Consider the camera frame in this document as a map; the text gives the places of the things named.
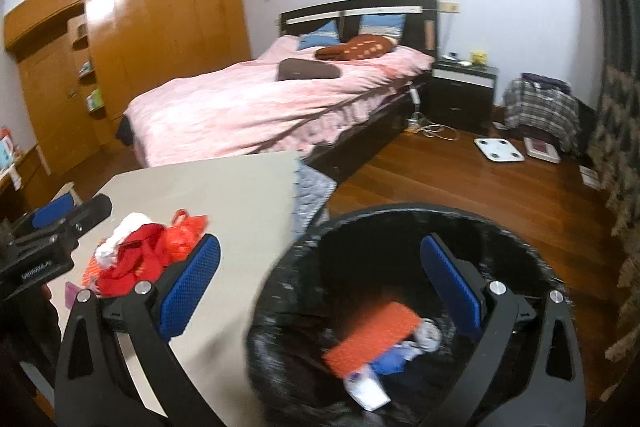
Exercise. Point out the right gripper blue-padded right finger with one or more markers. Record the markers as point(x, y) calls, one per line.
point(458, 285)

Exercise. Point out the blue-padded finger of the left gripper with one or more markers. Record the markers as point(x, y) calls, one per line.
point(88, 215)
point(54, 211)

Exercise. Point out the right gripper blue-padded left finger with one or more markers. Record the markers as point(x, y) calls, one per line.
point(182, 286)

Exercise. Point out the white tissue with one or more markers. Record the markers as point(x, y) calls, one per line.
point(106, 253)

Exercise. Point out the red cloth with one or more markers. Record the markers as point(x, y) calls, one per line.
point(142, 256)

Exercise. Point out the orange-red plastic bag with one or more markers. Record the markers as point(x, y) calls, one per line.
point(182, 235)

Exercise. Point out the orange foam fruit net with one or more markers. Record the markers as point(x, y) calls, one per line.
point(378, 333)

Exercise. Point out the black-lined trash bin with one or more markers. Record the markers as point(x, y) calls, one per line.
point(525, 370)

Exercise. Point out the blue crumpled wrapper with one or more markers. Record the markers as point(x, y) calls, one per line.
point(393, 361)

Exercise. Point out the white and blue wrapper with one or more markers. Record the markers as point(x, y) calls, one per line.
point(365, 389)

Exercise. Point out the white bathroom scale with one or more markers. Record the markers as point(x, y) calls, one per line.
point(498, 150)

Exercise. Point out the wooden wardrobe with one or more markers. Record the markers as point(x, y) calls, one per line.
point(81, 62)

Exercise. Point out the pink-topped scale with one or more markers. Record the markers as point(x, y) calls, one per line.
point(541, 150)

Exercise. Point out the booklet on floor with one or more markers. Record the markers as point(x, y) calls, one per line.
point(590, 178)

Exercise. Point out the blue patterned cloth under table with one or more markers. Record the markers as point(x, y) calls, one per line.
point(313, 190)

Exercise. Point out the black nightstand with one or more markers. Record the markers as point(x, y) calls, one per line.
point(462, 97)

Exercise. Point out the plaid bag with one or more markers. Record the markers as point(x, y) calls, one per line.
point(543, 104)

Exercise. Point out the bed with pink cover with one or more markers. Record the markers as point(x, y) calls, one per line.
point(246, 109)

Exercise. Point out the dark green patterned curtain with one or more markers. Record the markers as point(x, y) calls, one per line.
point(614, 147)

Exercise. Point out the yellow plush toy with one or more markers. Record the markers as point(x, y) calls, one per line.
point(479, 58)

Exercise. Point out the brown cushion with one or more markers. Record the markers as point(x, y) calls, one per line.
point(297, 69)

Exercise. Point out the red dotted cushion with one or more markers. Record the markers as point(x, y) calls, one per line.
point(361, 47)

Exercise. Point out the black wooden headboard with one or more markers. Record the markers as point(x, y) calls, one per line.
point(421, 20)

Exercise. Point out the right blue pillow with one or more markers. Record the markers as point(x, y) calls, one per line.
point(390, 26)

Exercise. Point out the blue pillow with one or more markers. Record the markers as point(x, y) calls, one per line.
point(390, 26)
point(326, 35)

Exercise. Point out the left blue pillow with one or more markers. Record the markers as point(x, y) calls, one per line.
point(326, 35)

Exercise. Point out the white power strip with cables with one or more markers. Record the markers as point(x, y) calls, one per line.
point(421, 125)

